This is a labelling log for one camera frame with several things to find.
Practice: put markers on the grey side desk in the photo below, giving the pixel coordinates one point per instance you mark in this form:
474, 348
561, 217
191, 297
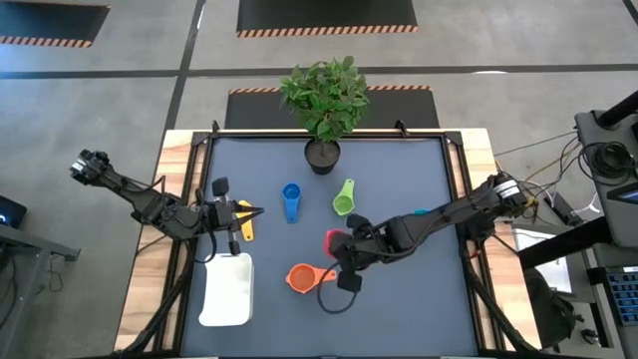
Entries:
25, 269

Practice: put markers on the blue measuring cup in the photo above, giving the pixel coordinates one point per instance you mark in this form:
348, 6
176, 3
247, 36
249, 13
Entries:
291, 197

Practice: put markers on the black device with light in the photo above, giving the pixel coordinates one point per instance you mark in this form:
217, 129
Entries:
10, 212

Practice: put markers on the white plastic basket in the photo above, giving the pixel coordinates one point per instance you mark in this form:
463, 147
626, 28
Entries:
226, 294

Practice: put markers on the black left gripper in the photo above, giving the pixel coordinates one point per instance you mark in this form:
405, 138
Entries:
219, 214

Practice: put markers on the green potted plant black pot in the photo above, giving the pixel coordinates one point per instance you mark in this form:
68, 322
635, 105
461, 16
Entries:
324, 95

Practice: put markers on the green measuring cup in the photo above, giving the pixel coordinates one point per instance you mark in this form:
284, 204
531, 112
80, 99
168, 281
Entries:
344, 202

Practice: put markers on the black striped-edge floor mat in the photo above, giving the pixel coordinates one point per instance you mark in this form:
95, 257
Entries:
324, 15
50, 22

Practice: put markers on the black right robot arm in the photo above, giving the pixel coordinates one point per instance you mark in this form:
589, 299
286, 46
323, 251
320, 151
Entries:
448, 214

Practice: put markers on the orange measuring cup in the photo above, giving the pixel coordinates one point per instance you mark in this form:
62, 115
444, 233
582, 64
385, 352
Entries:
301, 278

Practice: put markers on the yellow measuring spoon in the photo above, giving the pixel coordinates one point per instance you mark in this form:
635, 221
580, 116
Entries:
246, 232

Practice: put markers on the black backpack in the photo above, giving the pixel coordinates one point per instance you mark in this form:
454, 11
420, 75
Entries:
550, 309

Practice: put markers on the red measuring cup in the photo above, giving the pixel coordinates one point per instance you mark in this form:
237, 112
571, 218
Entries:
327, 243

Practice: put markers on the blue-lit keyboard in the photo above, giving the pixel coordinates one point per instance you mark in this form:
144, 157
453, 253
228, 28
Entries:
627, 296

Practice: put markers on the black aluminium table frame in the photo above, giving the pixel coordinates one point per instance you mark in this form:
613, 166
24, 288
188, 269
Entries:
259, 134

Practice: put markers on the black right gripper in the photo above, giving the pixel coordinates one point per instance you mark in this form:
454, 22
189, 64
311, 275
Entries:
366, 242

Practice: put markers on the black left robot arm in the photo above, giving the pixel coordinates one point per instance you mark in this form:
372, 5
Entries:
149, 207

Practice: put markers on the grey equipment cart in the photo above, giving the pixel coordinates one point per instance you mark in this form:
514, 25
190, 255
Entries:
610, 219

